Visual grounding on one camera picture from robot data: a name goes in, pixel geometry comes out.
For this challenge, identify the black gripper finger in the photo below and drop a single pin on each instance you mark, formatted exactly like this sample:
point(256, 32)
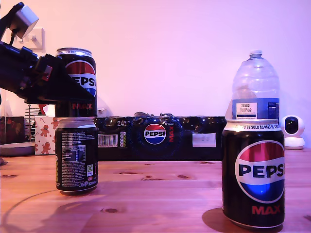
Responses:
point(63, 89)

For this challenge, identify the black Pepsi Max can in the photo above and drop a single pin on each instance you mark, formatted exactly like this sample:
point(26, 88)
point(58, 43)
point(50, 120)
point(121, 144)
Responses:
point(252, 170)
point(76, 157)
point(81, 70)

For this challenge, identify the black Pepsi Max multipack box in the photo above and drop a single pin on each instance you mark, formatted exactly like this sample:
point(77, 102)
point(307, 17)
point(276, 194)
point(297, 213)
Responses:
point(155, 145)

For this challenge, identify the white tissue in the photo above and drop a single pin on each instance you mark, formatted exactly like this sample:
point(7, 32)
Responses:
point(51, 110)

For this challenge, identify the small white cardboard box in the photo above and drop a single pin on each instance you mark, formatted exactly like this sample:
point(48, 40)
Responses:
point(101, 112)

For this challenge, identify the gingerbread print tissue box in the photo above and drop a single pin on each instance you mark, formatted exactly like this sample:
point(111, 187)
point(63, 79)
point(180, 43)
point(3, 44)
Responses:
point(43, 136)

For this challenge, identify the dark red patterned box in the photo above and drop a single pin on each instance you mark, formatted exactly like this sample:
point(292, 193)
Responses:
point(14, 129)

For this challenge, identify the grey plate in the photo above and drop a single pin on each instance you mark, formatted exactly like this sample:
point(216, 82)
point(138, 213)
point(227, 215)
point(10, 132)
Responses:
point(17, 148)

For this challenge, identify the small dark object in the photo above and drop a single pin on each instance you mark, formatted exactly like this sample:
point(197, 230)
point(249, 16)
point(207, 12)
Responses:
point(2, 162)

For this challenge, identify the clear large water bottle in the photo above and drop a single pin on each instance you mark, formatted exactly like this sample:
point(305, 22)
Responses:
point(255, 82)

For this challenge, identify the white wall switch plate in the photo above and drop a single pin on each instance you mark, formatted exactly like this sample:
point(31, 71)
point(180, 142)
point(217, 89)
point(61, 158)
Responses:
point(39, 41)

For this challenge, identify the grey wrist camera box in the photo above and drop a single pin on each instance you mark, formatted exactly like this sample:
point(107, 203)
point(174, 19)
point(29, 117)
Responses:
point(25, 20)

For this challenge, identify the small white round camera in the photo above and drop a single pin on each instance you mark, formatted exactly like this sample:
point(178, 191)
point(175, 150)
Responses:
point(291, 131)

